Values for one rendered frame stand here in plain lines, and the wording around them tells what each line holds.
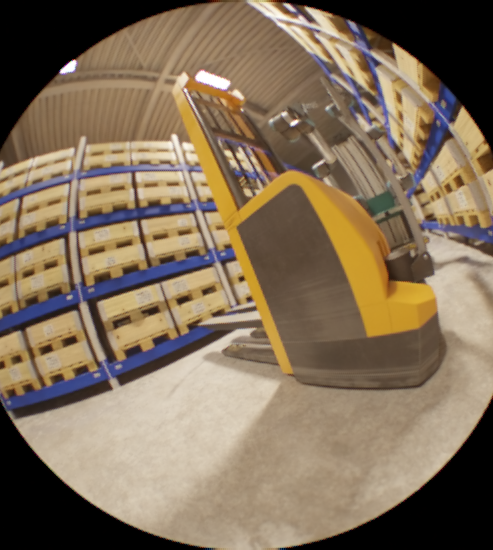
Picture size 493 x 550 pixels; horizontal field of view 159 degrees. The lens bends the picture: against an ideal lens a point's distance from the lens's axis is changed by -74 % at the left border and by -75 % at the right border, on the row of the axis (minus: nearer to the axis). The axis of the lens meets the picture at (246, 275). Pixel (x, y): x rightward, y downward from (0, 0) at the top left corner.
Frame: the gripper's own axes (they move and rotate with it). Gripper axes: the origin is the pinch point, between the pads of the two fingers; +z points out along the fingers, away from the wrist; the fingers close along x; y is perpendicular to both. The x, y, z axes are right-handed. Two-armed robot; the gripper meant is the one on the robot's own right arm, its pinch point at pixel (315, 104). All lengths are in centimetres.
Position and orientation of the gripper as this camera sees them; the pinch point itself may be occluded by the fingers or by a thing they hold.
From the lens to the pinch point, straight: 124.4
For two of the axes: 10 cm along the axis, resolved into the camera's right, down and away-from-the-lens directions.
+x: 1.9, 9.7, 1.7
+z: 6.7, 0.0, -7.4
